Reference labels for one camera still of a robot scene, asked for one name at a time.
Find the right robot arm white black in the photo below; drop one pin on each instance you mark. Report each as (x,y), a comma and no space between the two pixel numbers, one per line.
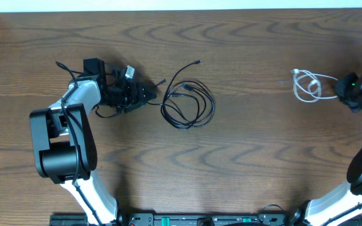
(345,201)

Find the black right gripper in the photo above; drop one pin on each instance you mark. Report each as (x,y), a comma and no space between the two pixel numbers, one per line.
(340,86)

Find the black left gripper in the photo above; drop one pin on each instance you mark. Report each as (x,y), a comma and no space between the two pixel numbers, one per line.
(136,99)

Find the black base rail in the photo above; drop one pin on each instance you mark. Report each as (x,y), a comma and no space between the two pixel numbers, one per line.
(149,219)

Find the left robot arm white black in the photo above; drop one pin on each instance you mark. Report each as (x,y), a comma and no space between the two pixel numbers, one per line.
(65,152)

